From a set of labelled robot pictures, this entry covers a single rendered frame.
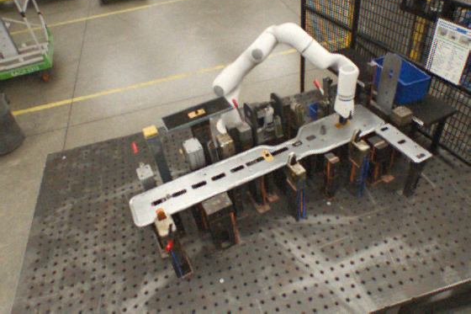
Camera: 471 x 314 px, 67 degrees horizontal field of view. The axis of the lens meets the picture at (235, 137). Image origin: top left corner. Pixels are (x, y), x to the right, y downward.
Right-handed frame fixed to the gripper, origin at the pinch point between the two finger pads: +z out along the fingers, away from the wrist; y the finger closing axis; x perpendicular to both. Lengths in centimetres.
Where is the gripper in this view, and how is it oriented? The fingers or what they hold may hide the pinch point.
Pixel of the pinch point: (342, 119)
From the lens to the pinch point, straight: 201.1
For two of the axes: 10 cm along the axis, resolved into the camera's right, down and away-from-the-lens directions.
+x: 9.0, -3.5, 2.6
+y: 4.2, 5.5, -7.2
